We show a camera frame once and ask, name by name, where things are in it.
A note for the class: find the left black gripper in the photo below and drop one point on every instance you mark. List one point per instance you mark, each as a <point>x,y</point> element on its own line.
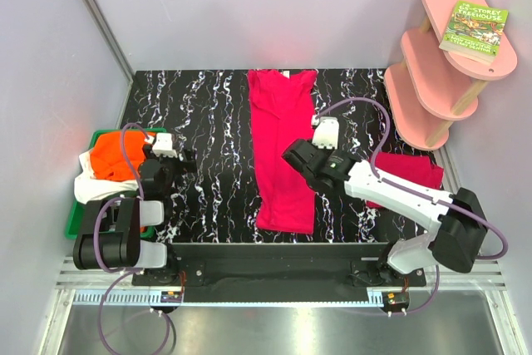
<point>183,166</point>

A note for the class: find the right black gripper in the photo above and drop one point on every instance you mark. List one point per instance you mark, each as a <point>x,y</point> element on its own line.
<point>330,151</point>

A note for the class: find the magenta t-shirt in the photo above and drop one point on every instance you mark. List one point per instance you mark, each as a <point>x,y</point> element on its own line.
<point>281,112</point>

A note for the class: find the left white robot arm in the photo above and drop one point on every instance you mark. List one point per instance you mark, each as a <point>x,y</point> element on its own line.
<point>109,237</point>

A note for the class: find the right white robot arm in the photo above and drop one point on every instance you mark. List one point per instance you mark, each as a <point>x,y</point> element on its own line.
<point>452,222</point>

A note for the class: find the orange t-shirt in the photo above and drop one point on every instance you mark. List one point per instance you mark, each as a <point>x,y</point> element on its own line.
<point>107,160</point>

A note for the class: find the white t-shirt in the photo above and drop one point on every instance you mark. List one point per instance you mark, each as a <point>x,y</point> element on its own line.
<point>87,187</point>

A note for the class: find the green plastic basket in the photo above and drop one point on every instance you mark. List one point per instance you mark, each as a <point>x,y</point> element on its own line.
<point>77,210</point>

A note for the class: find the folded dark pink t-shirt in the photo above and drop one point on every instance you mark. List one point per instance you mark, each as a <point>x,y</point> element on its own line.
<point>418,169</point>

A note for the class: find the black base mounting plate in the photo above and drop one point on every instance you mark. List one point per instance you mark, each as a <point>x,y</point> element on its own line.
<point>206,264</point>

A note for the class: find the pink three-tier shelf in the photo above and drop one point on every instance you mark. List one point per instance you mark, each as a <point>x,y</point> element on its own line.
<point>431,88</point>

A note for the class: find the green storey treehouse book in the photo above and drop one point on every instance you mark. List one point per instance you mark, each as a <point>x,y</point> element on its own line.
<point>474,31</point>

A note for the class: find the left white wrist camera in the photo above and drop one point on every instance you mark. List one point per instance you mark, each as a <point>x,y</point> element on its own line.
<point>160,145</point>

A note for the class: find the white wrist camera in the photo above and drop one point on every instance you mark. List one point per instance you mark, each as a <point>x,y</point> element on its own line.
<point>325,132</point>
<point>160,145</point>

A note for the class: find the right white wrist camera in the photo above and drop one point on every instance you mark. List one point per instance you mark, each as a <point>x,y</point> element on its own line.
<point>325,132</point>

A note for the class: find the aluminium rail frame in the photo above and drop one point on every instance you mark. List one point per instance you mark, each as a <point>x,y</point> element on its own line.
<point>93,287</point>

